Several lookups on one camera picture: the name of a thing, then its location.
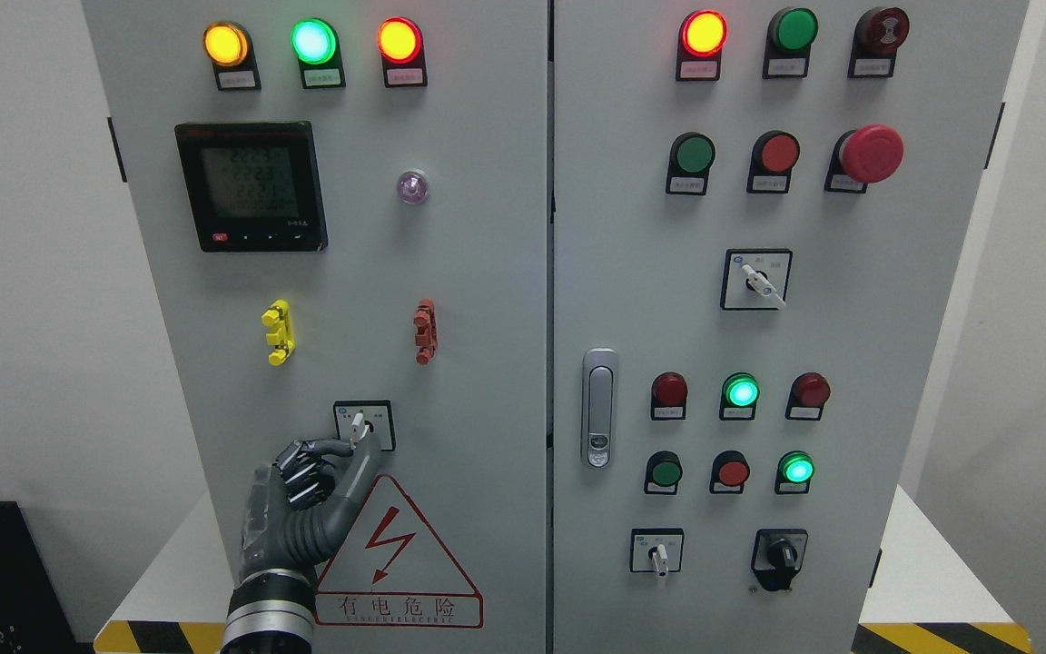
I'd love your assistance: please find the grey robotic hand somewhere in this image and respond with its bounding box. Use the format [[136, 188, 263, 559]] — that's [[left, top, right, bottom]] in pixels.
[[238, 425, 382, 582]]

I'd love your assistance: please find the white rotary selector switch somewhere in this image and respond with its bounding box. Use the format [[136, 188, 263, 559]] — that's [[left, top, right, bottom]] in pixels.
[[332, 399, 396, 451]]

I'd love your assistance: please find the yellow indicator light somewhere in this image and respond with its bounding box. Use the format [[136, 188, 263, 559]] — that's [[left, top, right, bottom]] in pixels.
[[202, 21, 262, 91]]

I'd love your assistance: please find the red electrical warning sticker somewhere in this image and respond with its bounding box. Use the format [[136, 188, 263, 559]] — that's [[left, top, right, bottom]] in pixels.
[[315, 475, 483, 629]]

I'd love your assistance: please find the grey left cabinet door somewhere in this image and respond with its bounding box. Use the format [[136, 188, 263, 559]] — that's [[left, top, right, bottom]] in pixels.
[[83, 1, 549, 653]]

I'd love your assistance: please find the grey cabinet door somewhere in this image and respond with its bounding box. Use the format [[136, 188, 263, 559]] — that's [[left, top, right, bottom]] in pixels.
[[549, 1, 1028, 653], [83, 1, 549, 653]]

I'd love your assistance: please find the black digital power meter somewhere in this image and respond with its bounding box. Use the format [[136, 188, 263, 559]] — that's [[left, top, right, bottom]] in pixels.
[[174, 121, 329, 253]]

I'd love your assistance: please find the clear white indicator lamp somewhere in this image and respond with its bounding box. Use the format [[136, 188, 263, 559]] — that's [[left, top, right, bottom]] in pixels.
[[396, 170, 430, 204]]

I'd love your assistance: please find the dark red indicator lower left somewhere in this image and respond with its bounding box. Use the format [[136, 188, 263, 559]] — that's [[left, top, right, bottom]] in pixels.
[[650, 373, 688, 420]]

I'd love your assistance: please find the dark red indicator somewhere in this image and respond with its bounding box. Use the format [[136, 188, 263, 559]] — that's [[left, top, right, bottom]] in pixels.
[[785, 373, 831, 421], [650, 373, 688, 420]]

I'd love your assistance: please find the red push button lower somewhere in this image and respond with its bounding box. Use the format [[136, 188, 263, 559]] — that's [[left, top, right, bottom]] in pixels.
[[709, 451, 751, 494]]

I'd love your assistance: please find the green lit indicator lower middle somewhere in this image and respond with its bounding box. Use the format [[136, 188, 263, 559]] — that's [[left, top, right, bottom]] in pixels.
[[719, 373, 760, 420]]

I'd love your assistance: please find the green indicator light top left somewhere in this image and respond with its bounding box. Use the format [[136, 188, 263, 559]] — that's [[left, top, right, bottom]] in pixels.
[[290, 17, 346, 88]]

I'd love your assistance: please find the red indicator light top left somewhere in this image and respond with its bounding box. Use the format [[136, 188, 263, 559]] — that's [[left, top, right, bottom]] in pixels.
[[376, 16, 428, 88]]

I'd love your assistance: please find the green lit push button lower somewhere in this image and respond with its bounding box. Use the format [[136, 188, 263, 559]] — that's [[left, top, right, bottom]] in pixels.
[[774, 451, 816, 494]]

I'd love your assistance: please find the dark red indicator lower right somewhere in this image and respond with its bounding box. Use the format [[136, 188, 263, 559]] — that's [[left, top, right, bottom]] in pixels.
[[785, 373, 831, 421]]

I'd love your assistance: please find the green push button second row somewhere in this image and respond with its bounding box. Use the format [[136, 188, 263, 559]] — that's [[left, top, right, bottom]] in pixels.
[[665, 132, 715, 197]]

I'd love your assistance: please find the grey right cabinet door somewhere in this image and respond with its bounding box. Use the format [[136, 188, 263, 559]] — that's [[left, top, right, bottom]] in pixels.
[[549, 1, 1028, 653]]

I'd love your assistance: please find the red push button second row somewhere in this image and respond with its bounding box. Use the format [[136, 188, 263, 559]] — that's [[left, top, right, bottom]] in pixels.
[[746, 130, 801, 194]]

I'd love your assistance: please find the red lit indicator top right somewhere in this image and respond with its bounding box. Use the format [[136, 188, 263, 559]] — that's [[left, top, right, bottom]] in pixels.
[[676, 9, 729, 82]]

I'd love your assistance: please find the white platform with hazard stripes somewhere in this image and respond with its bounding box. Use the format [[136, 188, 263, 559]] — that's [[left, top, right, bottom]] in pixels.
[[93, 490, 1032, 653]]

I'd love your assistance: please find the red emergency stop button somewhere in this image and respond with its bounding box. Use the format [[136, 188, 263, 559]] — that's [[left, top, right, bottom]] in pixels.
[[824, 125, 904, 194]]

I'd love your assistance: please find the green push button top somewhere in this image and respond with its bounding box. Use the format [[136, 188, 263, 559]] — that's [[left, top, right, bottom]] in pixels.
[[761, 5, 819, 80]]

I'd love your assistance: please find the dark red buzzer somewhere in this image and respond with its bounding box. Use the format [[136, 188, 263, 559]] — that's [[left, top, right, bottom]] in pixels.
[[847, 5, 910, 78]]

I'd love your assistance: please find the silver door lock handle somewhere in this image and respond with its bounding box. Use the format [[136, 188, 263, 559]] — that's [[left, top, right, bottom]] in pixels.
[[581, 348, 618, 471]]

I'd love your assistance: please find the white rotary switch bottom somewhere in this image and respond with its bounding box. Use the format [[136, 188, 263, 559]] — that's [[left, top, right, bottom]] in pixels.
[[628, 529, 685, 577]]

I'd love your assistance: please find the black rotary knob switch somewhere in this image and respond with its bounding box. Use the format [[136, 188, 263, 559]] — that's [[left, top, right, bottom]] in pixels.
[[750, 529, 809, 592]]

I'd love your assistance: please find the white rotary switch upper right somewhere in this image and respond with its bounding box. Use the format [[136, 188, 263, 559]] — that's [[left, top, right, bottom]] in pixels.
[[721, 249, 794, 311]]

